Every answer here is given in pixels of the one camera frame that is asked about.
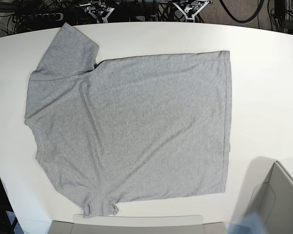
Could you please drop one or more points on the grey T-shirt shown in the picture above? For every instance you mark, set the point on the grey T-shirt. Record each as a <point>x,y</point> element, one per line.
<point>129,129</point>

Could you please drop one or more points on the grey tray at bottom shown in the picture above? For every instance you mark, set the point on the grey tray at bottom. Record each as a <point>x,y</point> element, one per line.
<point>191,224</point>

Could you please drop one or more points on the black power strip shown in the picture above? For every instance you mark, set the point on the black power strip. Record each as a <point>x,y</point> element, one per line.
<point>45,17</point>

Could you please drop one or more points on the grey bin at right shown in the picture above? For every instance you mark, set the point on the grey bin at right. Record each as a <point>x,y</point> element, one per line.
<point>270,210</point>

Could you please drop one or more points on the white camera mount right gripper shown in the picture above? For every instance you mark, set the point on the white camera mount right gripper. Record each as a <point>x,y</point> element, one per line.
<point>99,13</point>

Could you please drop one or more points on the white camera mount gripper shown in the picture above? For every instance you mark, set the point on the white camera mount gripper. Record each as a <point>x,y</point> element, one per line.
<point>99,13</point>
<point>190,8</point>

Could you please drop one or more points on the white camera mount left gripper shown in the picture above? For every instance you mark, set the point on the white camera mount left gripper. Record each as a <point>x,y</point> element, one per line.
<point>190,8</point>

